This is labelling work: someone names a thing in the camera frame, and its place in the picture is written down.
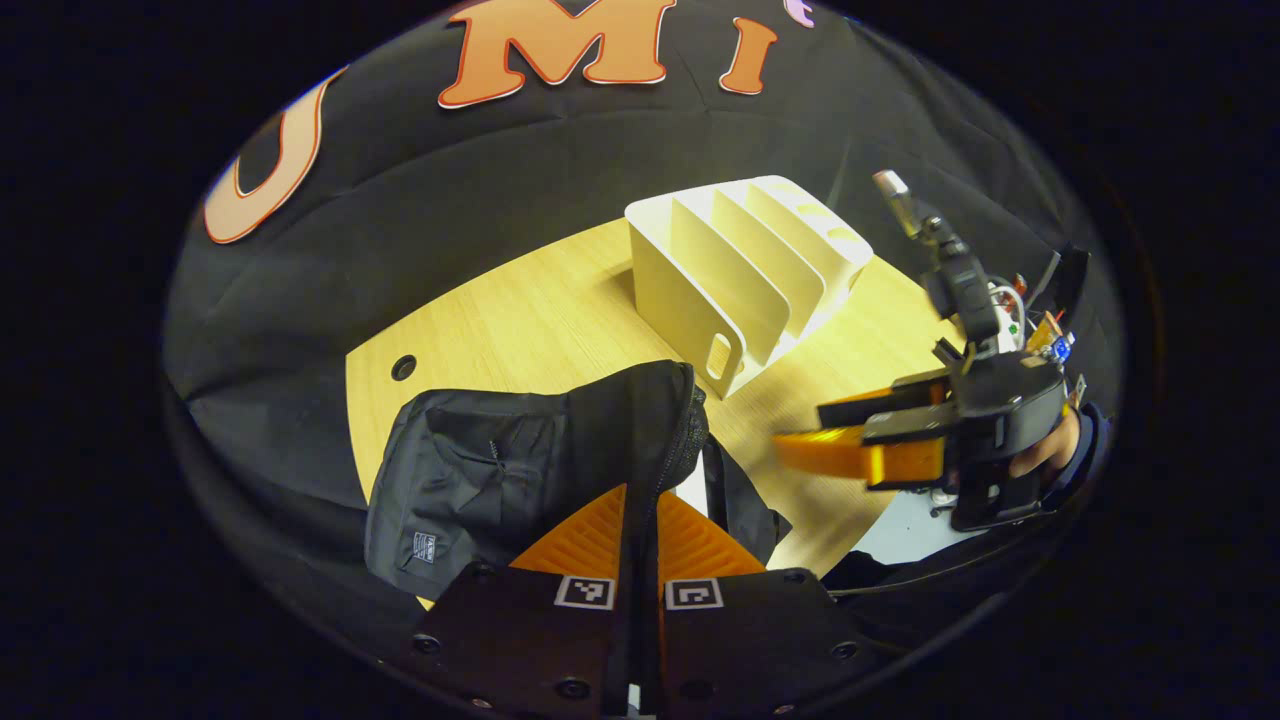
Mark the white bookshelf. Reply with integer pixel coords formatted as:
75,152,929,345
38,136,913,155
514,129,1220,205
625,175,874,399

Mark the black schoolbag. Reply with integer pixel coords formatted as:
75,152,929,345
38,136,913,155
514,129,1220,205
363,360,793,606

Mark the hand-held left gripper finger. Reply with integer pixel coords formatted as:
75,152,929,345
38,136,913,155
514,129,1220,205
642,490,883,720
408,483,643,720

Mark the small electronics board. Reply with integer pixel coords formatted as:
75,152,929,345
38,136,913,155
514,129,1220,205
990,270,1079,366

